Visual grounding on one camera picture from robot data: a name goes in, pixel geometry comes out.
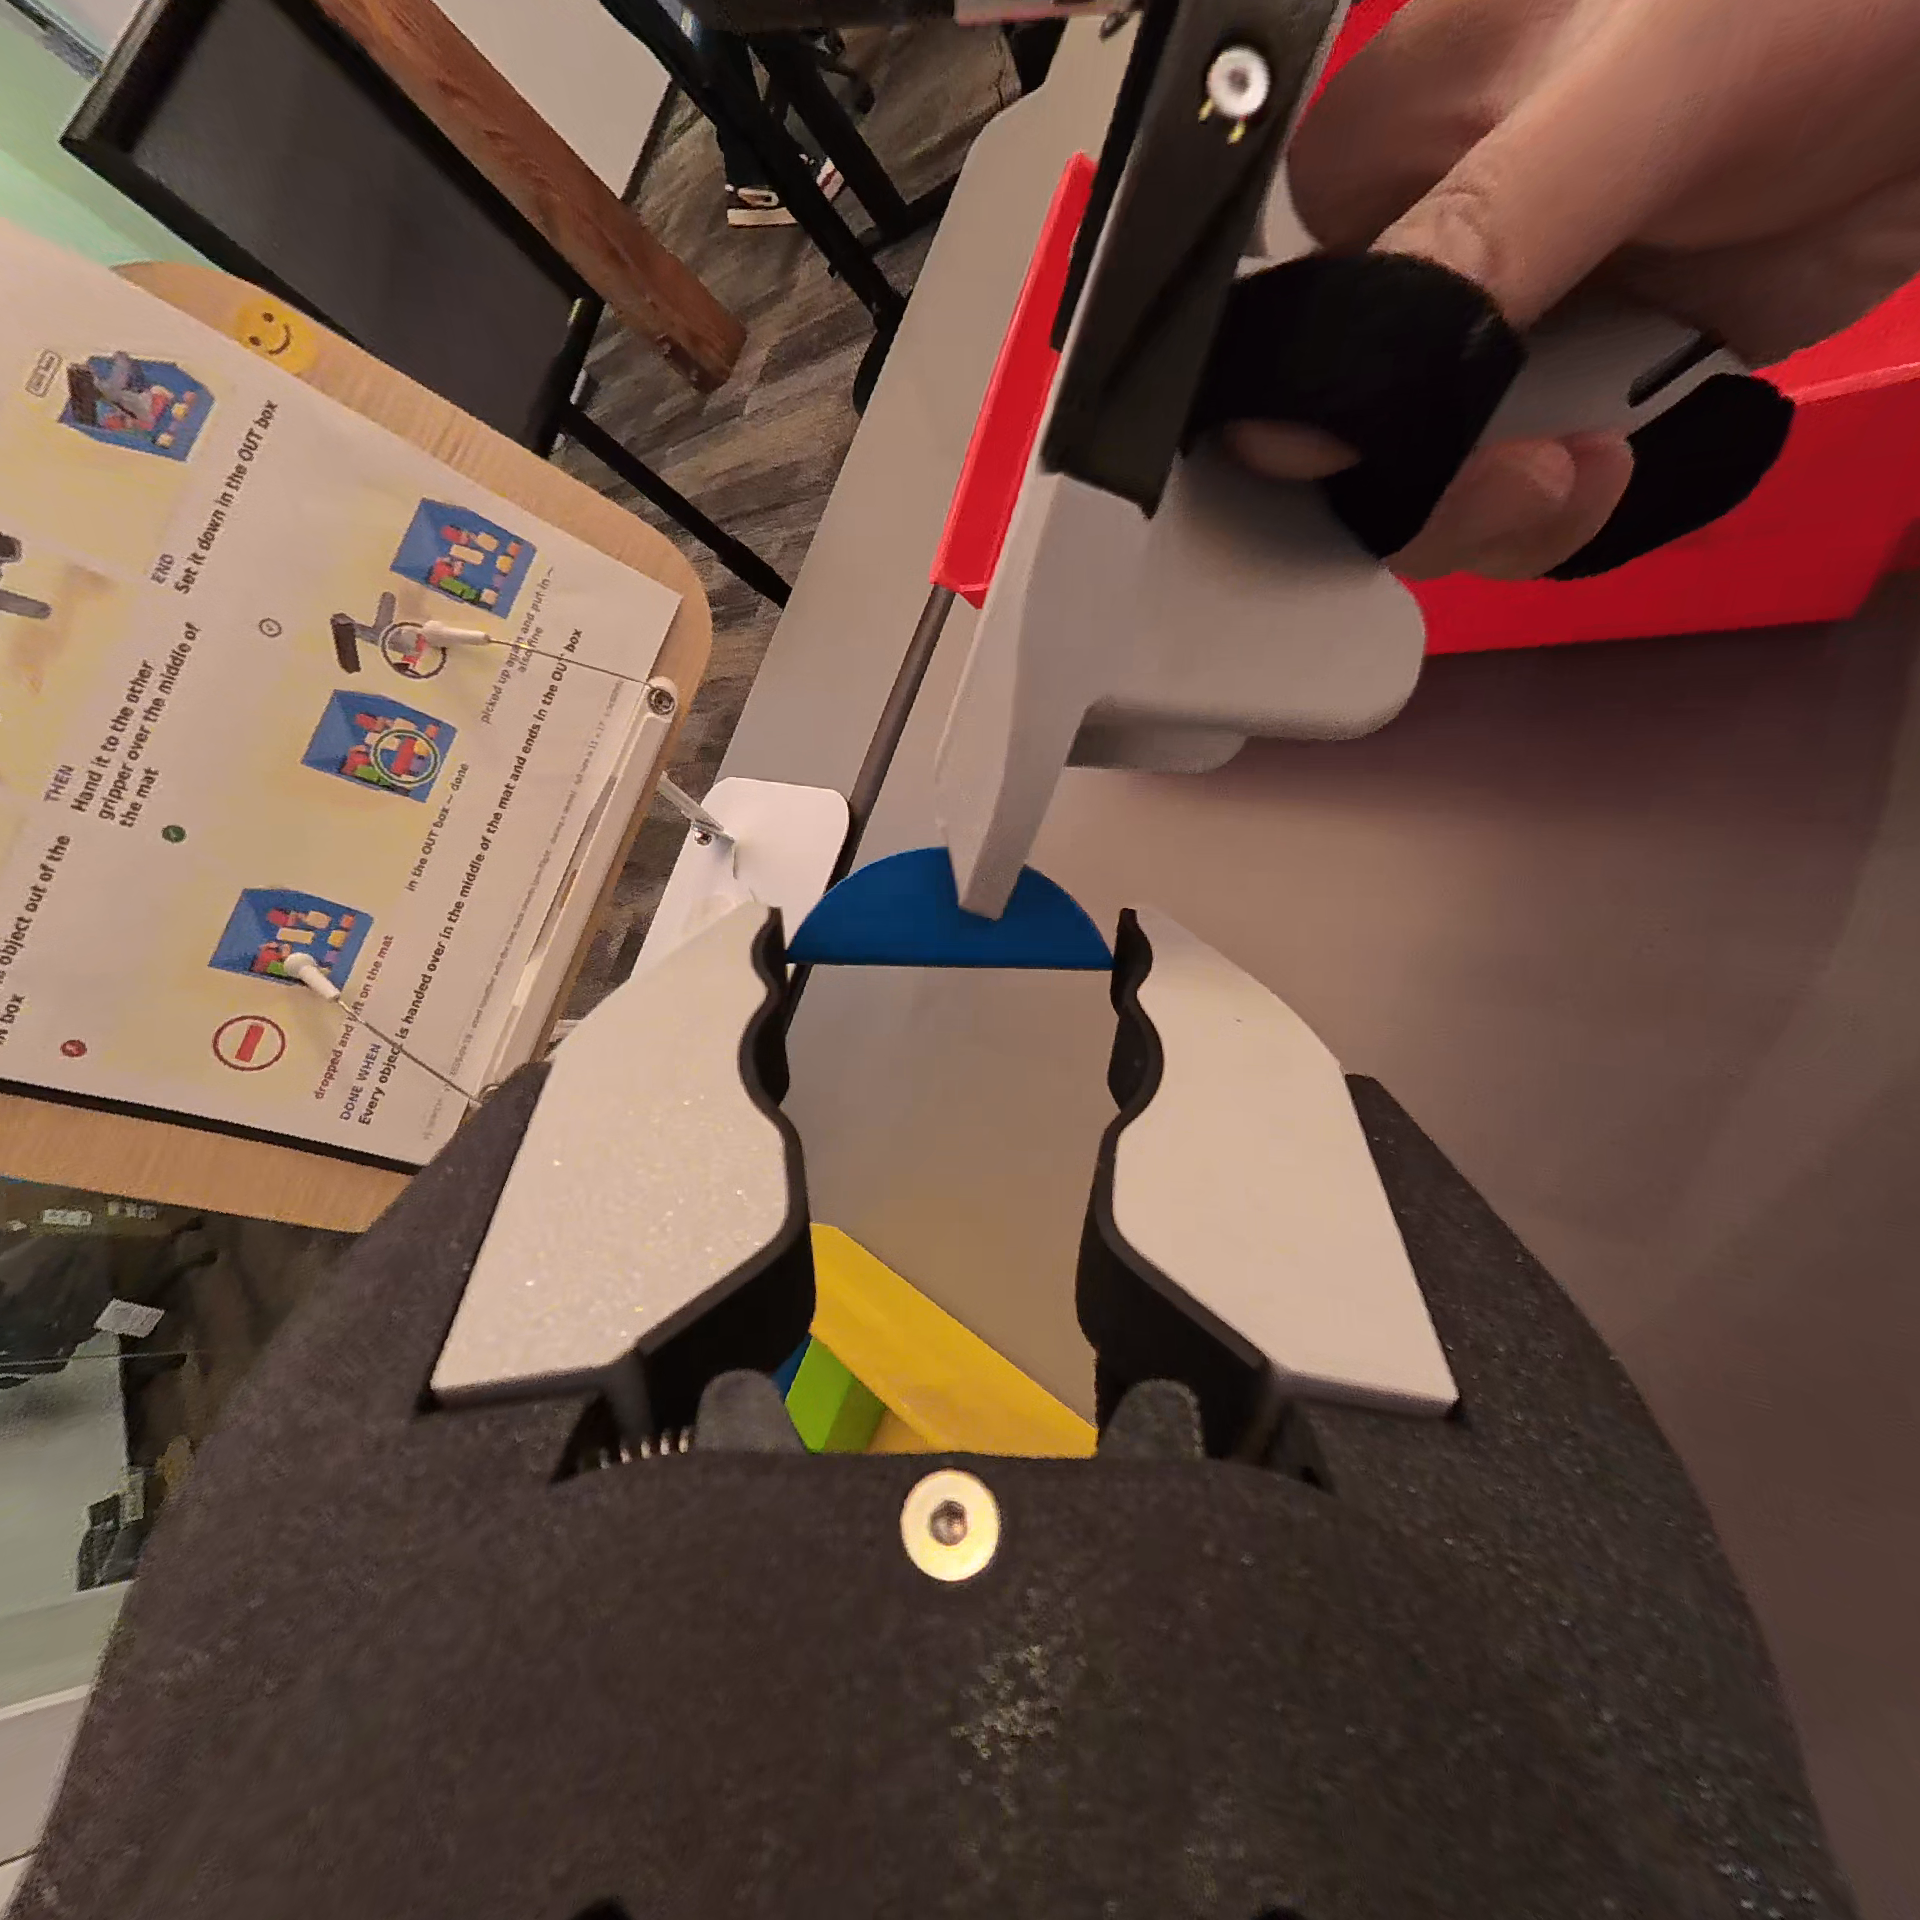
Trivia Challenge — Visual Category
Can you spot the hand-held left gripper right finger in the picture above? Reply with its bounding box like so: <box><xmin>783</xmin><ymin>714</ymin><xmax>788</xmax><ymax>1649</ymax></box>
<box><xmin>1078</xmin><ymin>906</ymin><xmax>1465</xmax><ymax>1463</ymax></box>

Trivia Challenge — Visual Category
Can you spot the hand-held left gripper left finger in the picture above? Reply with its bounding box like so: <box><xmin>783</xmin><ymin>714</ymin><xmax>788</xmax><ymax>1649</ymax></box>
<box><xmin>431</xmin><ymin>906</ymin><xmax>821</xmax><ymax>1463</ymax></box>

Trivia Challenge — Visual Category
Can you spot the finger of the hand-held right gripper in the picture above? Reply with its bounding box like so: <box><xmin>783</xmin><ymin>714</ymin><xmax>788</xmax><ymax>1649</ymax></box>
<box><xmin>932</xmin><ymin>464</ymin><xmax>1160</xmax><ymax>923</ymax></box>

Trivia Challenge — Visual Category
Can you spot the blue half-cylinder block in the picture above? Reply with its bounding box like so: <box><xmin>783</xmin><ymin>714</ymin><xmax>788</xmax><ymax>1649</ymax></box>
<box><xmin>783</xmin><ymin>845</ymin><xmax>1117</xmax><ymax>970</ymax></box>

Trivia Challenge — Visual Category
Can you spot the green wooden block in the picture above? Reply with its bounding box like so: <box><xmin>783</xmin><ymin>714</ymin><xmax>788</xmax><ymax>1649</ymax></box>
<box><xmin>783</xmin><ymin>1338</ymin><xmax>890</xmax><ymax>1454</ymax></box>

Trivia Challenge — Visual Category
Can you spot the yellow plastic bin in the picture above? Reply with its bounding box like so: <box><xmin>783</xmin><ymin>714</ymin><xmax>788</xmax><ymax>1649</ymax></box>
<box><xmin>809</xmin><ymin>1225</ymin><xmax>1101</xmax><ymax>1457</ymax></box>

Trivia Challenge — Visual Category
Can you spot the red plastic bin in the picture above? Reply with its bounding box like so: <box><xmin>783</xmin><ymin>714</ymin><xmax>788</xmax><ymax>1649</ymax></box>
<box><xmin>932</xmin><ymin>150</ymin><xmax>1920</xmax><ymax>658</ymax></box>

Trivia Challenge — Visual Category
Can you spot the wooden framed instruction sign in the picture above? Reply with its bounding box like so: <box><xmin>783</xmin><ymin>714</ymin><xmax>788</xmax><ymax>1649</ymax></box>
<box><xmin>0</xmin><ymin>223</ymin><xmax>713</xmax><ymax>1236</ymax></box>

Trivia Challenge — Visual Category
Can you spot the dark wooden framed panel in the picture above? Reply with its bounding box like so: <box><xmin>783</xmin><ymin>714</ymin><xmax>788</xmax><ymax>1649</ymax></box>
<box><xmin>58</xmin><ymin>0</ymin><xmax>753</xmax><ymax>451</ymax></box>

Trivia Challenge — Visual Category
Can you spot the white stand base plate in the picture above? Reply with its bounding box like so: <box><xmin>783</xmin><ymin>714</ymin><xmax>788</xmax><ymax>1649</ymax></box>
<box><xmin>639</xmin><ymin>771</ymin><xmax>852</xmax><ymax>975</ymax></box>

